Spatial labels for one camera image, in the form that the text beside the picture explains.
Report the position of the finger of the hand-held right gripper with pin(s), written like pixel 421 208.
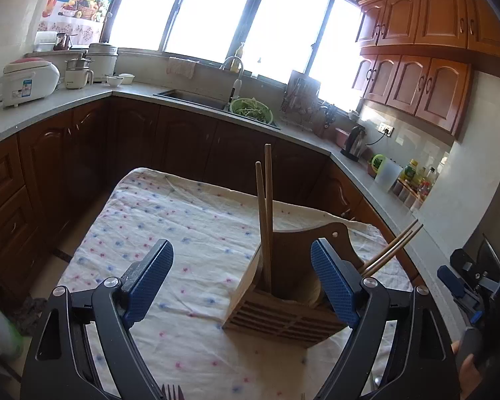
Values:
pixel 466 264
pixel 448 277

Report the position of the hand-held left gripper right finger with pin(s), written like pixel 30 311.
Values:
pixel 335 287

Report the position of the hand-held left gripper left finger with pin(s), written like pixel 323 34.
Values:
pixel 148 283

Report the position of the wooden utensil holder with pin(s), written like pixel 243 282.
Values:
pixel 275 321

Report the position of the wooden chopstick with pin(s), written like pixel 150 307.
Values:
pixel 269 200
pixel 263 225

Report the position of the person's right hand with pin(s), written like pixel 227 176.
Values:
pixel 466 377

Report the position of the floral white tablecloth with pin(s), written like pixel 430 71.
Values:
pixel 171 225

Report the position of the row of spice jars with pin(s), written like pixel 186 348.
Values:
pixel 408 195

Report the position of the green labelled bottle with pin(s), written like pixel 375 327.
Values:
pixel 409 171

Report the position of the long thin metal fork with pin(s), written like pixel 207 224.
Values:
pixel 173 392

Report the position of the dark cloth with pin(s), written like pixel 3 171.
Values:
pixel 29 312

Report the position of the electric kettle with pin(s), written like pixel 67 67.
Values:
pixel 354 143

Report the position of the pink container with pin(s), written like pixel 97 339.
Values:
pixel 341 137

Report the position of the wooden lower cabinets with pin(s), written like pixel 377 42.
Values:
pixel 87 146

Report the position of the wooden cabinets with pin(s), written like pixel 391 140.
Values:
pixel 421 50
pixel 87 146

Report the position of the utensil drying rack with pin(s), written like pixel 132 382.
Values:
pixel 298 106

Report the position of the kitchen sink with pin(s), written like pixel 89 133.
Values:
pixel 191 98

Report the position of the green basin of vegetables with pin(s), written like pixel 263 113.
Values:
pixel 251 110

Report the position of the knife block rack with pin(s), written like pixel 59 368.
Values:
pixel 304 85

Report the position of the grey kitchen countertop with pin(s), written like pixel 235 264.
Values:
pixel 37 110

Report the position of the small white bowl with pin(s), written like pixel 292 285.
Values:
pixel 113 80
pixel 127 78

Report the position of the hanging dish towel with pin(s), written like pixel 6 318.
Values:
pixel 182 67

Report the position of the wooden upper cabinets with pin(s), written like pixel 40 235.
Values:
pixel 421 50

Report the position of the white blender appliance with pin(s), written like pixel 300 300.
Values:
pixel 78 73

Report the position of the kitchen faucet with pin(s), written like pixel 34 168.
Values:
pixel 236 79

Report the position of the white electric cooker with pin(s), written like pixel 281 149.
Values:
pixel 102 62

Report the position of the small dark-capped bottle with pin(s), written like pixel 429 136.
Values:
pixel 259 66

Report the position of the white rice cooker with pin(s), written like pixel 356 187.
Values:
pixel 27 81

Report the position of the yellow soap bottle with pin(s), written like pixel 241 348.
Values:
pixel 238 56

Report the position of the large kitchen window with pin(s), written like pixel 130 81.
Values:
pixel 233 21

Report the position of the wall outlet with plug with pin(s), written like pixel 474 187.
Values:
pixel 386 127

